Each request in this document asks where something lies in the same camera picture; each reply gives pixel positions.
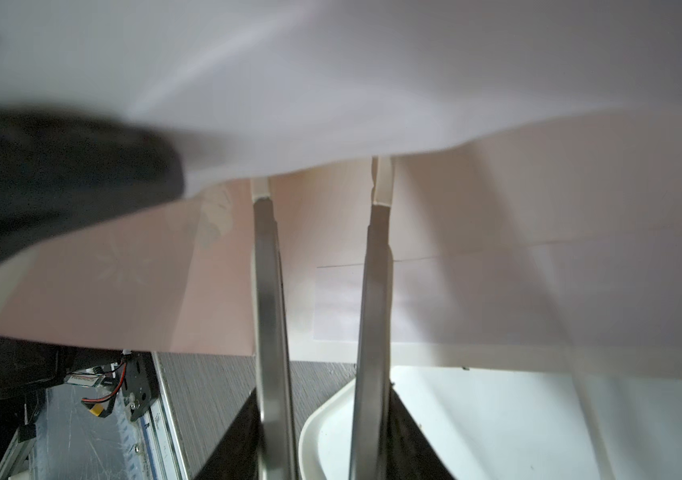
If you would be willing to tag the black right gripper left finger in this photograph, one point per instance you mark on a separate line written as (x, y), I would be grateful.
(236, 455)

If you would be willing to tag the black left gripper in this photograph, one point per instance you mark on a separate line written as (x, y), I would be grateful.
(61, 172)

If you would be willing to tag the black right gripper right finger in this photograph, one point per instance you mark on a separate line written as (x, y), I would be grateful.
(409, 455)

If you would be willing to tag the steel tongs white tips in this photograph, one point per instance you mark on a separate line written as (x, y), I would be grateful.
(322, 284)

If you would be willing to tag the white red paper bag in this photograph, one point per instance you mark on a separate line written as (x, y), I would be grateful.
(536, 223)

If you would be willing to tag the white plastic tray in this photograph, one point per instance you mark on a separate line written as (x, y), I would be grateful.
(487, 424)

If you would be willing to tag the aluminium frame rail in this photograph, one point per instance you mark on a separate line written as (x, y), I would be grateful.
(61, 439)

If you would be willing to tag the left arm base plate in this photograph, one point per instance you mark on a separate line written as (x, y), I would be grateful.
(133, 382)

